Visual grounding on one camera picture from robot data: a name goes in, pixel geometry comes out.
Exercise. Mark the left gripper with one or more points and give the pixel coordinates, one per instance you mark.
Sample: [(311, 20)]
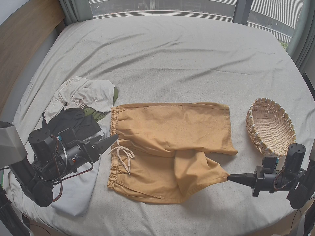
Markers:
[(83, 154)]

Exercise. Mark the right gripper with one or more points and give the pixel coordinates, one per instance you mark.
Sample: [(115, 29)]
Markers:
[(267, 182)]

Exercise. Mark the tan shorts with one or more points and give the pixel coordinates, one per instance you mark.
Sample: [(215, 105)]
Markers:
[(160, 131)]

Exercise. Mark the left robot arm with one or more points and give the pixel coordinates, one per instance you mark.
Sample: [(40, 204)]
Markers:
[(39, 139)]

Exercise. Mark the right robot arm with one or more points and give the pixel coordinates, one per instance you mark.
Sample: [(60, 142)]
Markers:
[(295, 154)]

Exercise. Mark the green garment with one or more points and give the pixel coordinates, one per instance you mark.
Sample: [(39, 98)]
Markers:
[(98, 115)]

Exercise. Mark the black garment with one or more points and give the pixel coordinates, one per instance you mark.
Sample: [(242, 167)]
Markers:
[(71, 122)]

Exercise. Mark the white garment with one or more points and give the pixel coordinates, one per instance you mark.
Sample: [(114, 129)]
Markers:
[(86, 92)]

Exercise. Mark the round woven basket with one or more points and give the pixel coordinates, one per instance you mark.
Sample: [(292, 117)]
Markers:
[(270, 124)]

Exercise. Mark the pale blue garment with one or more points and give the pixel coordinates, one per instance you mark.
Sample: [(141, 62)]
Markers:
[(76, 195)]

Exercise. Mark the grey-green curtain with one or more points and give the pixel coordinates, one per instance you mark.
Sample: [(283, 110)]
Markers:
[(304, 33), (73, 4)]

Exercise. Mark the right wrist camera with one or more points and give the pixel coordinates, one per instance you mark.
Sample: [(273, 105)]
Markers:
[(269, 162)]

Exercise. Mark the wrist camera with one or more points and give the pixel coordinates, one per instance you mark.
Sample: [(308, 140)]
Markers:
[(269, 162), (67, 134)]

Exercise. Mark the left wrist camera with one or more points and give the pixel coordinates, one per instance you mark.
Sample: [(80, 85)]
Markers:
[(67, 134)]

